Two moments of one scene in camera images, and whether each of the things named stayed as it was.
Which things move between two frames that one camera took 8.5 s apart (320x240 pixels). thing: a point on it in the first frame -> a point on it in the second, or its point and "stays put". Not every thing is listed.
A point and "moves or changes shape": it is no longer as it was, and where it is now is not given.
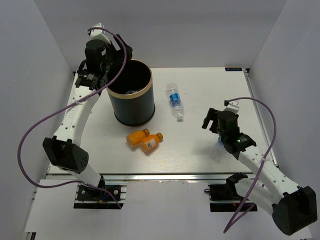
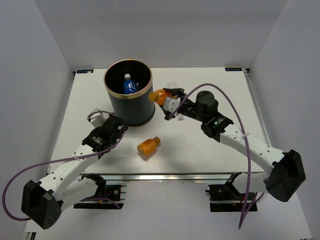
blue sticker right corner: [232, 69] stays put
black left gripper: [119, 54] -> [124, 127]
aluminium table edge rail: [264, 131] stays put
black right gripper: [211, 115] -> [176, 91]
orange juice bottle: [135, 138] -> [159, 96]
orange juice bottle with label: [150, 142] moves or changes shape
